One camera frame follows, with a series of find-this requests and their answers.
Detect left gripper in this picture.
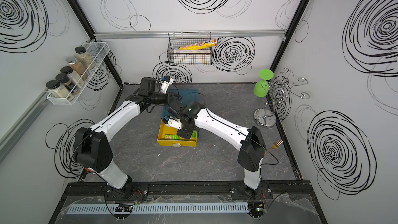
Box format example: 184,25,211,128
149,91,182,106

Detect teal drawer cabinet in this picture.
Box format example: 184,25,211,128
168,89,199,106

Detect yellow top drawer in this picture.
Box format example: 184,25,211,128
157,120,198,147

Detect green cookie packet one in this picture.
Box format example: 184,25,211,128
164,134,184,141

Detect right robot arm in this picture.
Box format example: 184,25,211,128
164,100,279,199

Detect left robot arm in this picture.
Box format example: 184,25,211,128
73,76,178,198

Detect white box in basket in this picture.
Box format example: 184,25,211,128
170,49,212,65

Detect yellow snack tube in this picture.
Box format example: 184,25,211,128
178,39,218,50

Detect green plastic wine glass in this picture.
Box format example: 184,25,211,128
254,69,274,97

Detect spice jar beige contents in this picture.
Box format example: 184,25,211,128
60,66,84,89

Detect spice jar light contents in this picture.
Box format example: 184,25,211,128
75,46,95,71

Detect spice jar brown contents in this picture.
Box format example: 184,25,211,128
65,57,88,80

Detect chrome glass holder stand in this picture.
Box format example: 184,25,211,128
254,68,309,128

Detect white clear spice shelf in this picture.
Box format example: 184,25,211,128
46,41,113,111

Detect spice jar dark contents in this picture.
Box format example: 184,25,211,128
56,73,79,95

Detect spice jar white contents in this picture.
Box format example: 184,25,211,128
46,80,70,98

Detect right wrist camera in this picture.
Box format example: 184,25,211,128
163,116,182,130

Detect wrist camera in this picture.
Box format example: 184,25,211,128
160,75,174,94
163,116,182,130

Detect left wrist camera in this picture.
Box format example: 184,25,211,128
160,75,174,94

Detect black wire wall basket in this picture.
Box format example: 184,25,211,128
166,32,212,65

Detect aluminium wall rail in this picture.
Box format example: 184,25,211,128
94,30,286,39

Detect white slotted cable duct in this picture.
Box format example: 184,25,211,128
66,202,249,215

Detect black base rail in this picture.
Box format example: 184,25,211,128
62,180,315,201

